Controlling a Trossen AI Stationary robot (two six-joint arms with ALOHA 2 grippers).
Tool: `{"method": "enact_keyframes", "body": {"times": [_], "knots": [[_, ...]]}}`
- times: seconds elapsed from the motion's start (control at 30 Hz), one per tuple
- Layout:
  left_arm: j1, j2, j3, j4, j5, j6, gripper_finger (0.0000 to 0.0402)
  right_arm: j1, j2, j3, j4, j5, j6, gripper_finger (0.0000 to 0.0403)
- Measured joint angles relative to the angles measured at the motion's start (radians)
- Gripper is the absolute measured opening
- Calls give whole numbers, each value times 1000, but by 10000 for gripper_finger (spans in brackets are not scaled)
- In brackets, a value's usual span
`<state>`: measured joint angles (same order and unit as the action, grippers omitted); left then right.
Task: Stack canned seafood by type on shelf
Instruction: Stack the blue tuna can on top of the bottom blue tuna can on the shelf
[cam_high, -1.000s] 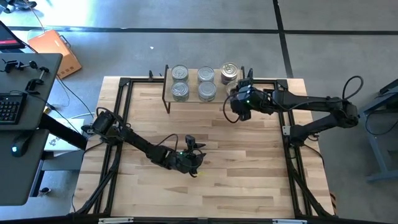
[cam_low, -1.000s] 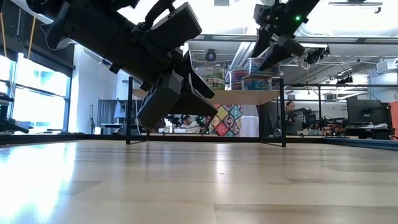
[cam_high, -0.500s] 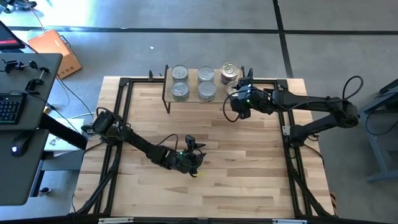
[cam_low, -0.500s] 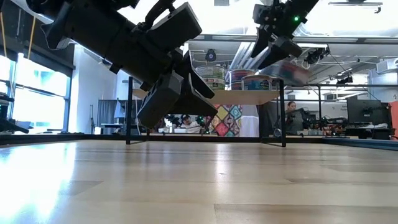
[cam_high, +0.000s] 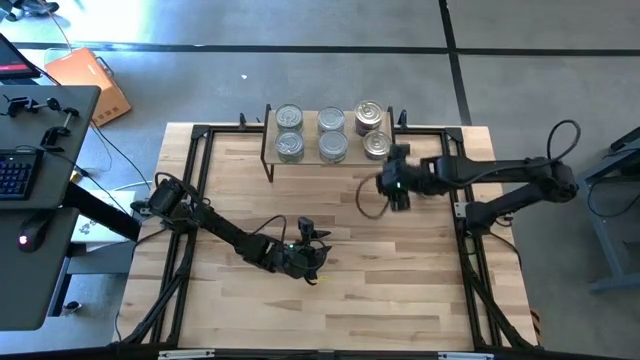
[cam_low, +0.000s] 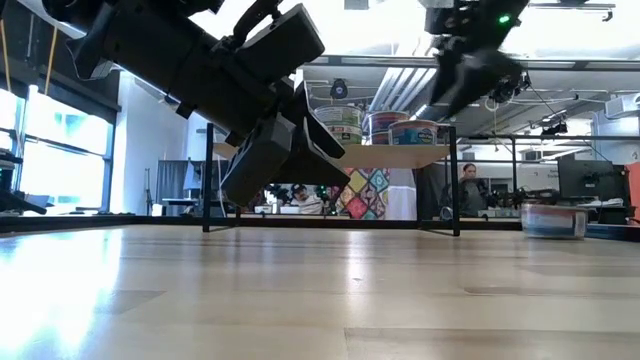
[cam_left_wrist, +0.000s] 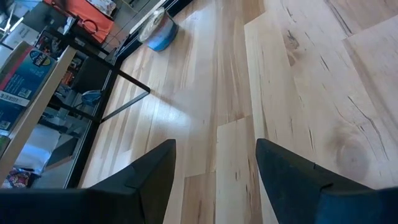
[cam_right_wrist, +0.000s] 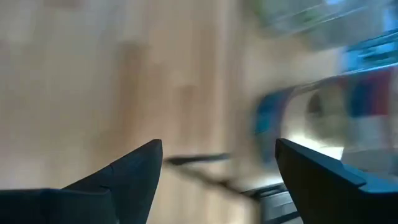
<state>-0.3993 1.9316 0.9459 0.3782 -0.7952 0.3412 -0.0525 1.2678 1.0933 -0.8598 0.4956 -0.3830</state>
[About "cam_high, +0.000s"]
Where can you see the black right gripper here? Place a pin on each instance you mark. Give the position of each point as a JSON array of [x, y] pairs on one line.
[[400, 175]]

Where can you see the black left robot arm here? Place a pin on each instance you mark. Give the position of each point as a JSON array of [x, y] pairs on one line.
[[220, 230]]

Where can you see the orange equipment case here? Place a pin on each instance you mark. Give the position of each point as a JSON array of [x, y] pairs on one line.
[[85, 80]]

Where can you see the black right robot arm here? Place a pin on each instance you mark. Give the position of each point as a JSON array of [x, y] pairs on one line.
[[500, 170]]

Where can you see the black computer mouse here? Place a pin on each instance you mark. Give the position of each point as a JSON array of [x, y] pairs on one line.
[[32, 236]]

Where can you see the grey metal stand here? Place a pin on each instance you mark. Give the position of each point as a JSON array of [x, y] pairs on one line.
[[595, 177]]

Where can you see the black keyboard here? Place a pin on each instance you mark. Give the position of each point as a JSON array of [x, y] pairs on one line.
[[17, 175]]

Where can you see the person's shoe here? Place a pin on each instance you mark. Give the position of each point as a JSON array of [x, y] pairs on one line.
[[35, 7]]

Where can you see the black desk clamp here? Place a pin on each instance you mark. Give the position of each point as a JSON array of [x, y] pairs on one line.
[[55, 135], [25, 105]]

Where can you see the black desk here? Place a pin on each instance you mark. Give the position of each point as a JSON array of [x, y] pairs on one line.
[[30, 280]]

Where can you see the silver metal bracket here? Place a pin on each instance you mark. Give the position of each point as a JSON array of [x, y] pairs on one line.
[[185, 354], [465, 356]]

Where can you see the black laptop screen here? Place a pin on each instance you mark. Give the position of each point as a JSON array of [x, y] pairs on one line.
[[12, 60]]

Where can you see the white box with logo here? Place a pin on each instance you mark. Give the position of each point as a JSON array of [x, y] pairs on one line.
[[92, 231]]

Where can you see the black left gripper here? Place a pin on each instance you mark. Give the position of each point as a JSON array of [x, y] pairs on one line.
[[295, 257]]

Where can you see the black spring clamp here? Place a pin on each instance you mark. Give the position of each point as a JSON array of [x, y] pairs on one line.
[[242, 121], [402, 119]]

